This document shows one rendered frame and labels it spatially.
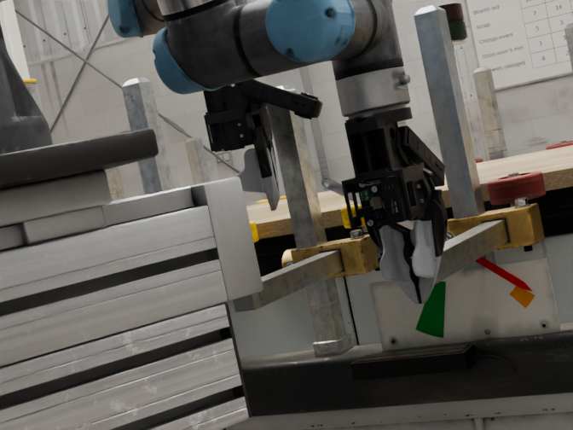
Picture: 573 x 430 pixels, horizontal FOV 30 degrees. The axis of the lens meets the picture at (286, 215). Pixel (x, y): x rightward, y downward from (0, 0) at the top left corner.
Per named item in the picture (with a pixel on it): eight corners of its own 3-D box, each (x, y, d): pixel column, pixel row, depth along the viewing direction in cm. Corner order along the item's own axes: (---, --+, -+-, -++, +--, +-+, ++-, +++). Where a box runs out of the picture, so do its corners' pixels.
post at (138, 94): (201, 374, 170) (137, 77, 167) (183, 375, 172) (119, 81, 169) (212, 368, 173) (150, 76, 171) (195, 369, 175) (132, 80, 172)
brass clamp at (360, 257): (365, 274, 153) (357, 240, 152) (283, 286, 159) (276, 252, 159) (381, 266, 158) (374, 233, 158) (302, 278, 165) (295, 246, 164)
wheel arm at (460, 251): (440, 290, 118) (432, 252, 118) (412, 294, 120) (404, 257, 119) (540, 229, 156) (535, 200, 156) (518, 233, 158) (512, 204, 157)
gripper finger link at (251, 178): (241, 217, 153) (228, 153, 152) (282, 208, 152) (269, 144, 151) (238, 218, 150) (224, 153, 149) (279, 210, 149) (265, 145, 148)
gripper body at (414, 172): (350, 235, 113) (327, 124, 113) (380, 223, 121) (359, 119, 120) (416, 224, 109) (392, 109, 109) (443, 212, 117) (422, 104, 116)
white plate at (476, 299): (560, 333, 141) (546, 258, 141) (381, 351, 154) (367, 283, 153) (561, 331, 142) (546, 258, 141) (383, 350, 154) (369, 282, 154)
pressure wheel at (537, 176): (548, 252, 150) (533, 171, 149) (494, 259, 153) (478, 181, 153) (562, 241, 157) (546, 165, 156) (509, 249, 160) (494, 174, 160)
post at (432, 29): (505, 351, 146) (436, 2, 143) (480, 352, 148) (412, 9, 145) (512, 344, 149) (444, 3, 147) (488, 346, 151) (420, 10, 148)
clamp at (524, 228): (535, 245, 141) (528, 207, 141) (440, 258, 148) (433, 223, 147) (546, 238, 146) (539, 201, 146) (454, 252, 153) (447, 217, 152)
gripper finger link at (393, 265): (379, 316, 115) (361, 231, 114) (399, 304, 120) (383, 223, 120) (406, 312, 113) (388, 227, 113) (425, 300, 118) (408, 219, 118)
